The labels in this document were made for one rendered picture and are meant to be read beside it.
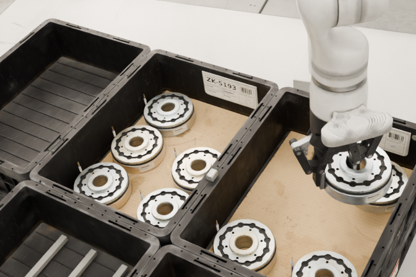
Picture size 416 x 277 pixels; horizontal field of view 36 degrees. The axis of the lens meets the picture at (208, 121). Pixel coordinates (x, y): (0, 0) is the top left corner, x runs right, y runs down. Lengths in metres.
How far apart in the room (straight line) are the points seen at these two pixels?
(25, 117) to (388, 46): 0.90
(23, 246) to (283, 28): 0.92
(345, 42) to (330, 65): 0.03
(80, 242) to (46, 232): 0.07
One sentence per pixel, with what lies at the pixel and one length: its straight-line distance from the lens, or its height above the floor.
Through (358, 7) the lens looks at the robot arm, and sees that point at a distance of 0.73.
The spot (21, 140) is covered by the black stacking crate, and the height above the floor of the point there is 0.83.
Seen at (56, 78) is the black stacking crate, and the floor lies 0.83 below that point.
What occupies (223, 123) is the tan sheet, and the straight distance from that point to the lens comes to 1.30.
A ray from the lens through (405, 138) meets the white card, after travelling 1.16.
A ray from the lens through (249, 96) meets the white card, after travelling 1.26.
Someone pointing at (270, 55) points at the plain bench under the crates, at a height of 0.70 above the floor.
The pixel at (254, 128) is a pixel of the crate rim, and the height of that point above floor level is 0.93.
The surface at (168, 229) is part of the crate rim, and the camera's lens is 1.01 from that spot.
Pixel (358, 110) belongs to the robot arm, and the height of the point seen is 1.16.
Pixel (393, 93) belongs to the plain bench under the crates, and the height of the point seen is 0.70.
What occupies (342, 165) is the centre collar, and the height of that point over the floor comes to 1.01.
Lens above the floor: 1.73
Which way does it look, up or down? 43 degrees down
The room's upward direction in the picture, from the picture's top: 9 degrees counter-clockwise
